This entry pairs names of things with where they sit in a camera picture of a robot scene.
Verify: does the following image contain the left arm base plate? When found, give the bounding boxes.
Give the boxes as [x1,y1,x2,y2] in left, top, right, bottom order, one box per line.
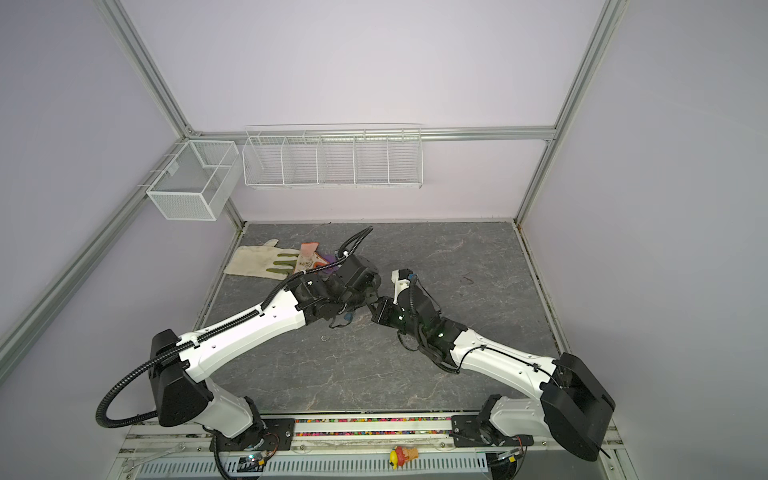
[209,417,296,453]

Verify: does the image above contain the purple pink toy shovel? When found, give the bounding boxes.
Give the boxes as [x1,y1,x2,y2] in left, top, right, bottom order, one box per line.
[314,255,337,268]

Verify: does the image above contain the white mesh box basket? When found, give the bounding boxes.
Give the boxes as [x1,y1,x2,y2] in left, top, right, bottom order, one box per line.
[147,140,243,221]

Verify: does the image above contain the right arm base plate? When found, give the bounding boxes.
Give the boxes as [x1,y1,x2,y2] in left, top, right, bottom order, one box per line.
[449,415,534,448]

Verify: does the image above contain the white wire shelf basket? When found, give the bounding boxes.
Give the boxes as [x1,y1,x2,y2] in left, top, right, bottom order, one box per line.
[241,123,424,189]

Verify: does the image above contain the white vented cable duct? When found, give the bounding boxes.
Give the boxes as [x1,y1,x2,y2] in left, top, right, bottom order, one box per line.
[131,453,490,479]

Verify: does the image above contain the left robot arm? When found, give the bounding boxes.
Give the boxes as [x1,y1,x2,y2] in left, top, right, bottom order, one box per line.
[95,227,381,439]

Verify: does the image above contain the red white work glove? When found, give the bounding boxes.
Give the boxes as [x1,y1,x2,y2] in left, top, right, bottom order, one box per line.
[295,242,322,271]

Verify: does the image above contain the cream green work glove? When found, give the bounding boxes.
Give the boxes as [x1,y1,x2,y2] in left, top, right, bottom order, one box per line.
[224,239,299,280]

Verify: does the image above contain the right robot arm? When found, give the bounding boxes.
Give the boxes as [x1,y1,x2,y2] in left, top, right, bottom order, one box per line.
[373,269,616,461]

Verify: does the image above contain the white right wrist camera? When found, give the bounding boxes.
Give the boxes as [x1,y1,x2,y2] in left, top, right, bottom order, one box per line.
[391,269,414,304]

